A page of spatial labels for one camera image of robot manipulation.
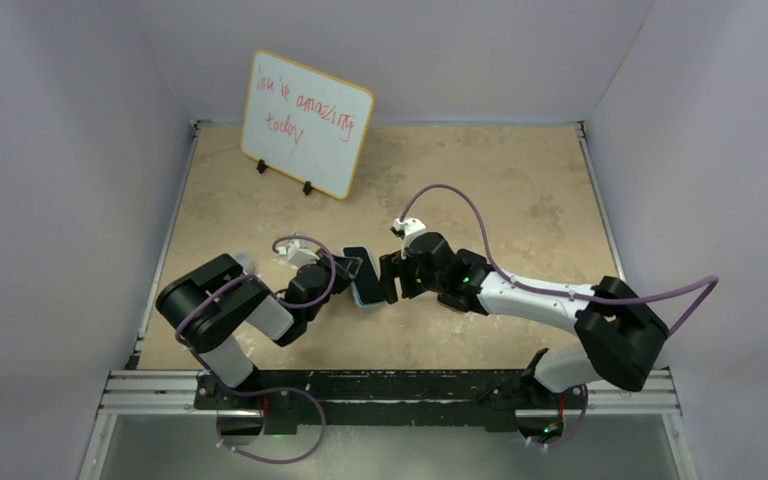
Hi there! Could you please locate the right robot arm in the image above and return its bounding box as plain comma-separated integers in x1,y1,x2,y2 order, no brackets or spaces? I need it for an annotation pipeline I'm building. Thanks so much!
379,232,669,407

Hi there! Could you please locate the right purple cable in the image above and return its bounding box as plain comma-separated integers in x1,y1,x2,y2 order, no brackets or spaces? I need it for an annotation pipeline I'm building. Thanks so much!
397,184,720,452

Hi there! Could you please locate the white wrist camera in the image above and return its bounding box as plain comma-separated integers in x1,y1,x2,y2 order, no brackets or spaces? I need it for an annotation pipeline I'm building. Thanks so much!
273,239,320,268
390,217,427,259

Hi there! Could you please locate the phone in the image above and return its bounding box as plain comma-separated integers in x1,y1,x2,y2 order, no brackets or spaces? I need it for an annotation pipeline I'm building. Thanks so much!
341,246,385,308

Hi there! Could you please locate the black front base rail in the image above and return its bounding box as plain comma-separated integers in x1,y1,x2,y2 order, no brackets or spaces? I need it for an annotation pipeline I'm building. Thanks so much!
194,369,564,441

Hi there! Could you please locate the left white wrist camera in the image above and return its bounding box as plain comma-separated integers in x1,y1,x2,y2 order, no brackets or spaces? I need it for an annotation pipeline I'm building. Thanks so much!
273,239,320,268

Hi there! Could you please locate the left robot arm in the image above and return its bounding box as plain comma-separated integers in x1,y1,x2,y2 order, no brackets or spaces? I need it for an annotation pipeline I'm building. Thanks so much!
155,250,363,409

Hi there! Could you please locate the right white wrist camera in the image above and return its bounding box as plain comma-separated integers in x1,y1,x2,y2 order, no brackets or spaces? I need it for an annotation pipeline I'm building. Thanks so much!
390,217,427,259

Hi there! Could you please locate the aluminium frame rail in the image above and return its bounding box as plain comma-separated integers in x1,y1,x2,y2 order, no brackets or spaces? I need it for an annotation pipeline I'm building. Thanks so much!
98,370,208,415

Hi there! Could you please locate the white board with orange frame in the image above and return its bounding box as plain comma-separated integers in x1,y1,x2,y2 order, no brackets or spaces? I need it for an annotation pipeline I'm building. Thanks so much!
240,50,375,200

